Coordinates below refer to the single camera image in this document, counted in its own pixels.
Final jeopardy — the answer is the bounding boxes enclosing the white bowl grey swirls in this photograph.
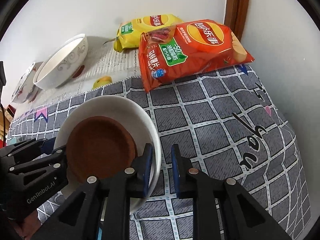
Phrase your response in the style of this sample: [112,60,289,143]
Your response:
[33,34,88,90]

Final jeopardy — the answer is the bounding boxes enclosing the person's left hand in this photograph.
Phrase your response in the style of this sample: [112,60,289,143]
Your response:
[11,210,41,240]

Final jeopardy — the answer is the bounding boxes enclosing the large white bowl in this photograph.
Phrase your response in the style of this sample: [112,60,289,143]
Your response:
[11,62,42,104]

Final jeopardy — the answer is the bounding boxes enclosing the grey checked tablecloth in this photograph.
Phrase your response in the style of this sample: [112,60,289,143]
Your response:
[8,65,311,239]

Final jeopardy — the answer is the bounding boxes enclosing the red chips bag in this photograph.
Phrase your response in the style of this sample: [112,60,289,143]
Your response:
[138,19,254,92]

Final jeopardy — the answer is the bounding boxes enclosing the brown wooden door frame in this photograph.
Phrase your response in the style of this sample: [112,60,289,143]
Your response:
[224,0,249,41]

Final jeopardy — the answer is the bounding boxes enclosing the brown small dish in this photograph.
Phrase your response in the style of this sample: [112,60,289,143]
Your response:
[66,116,138,183]

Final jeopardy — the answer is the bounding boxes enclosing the yellow chips bag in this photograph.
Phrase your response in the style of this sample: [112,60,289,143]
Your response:
[113,14,183,53]

